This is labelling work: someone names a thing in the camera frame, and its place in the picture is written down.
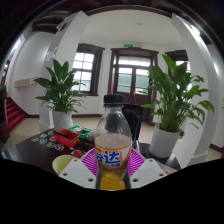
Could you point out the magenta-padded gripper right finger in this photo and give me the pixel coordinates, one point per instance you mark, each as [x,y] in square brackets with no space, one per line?
[146,170]

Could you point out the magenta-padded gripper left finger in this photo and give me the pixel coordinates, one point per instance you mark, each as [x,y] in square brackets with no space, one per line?
[80,171]

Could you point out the orange soda plastic bottle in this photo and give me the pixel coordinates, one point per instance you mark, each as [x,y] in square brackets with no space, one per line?
[112,153]

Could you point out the small red ball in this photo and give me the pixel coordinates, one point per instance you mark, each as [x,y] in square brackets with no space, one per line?
[78,153]

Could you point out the pale yellow cup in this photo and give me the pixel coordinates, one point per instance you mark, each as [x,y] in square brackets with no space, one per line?
[61,163]

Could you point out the red plastic tray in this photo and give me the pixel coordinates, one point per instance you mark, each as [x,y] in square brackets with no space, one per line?
[68,139]

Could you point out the group of round stickers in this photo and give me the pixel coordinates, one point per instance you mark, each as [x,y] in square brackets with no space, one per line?
[50,143]

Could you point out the black chair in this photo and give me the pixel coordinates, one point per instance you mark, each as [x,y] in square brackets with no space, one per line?
[136,120]

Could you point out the large-leafed potted green plant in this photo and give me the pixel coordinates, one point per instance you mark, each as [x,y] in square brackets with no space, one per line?
[173,100]

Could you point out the small-leafed potted green plant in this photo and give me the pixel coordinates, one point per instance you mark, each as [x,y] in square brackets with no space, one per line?
[61,90]

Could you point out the red carpeted stairs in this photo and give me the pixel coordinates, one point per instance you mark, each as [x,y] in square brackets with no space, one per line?
[15,115]

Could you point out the dark wooden double door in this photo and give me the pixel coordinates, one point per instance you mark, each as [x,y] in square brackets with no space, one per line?
[113,73]

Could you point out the green exit sign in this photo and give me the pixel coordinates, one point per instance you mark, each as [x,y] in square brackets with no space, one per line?
[128,45]

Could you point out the white wall-mounted box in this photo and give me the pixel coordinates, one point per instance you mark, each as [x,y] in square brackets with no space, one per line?
[25,82]

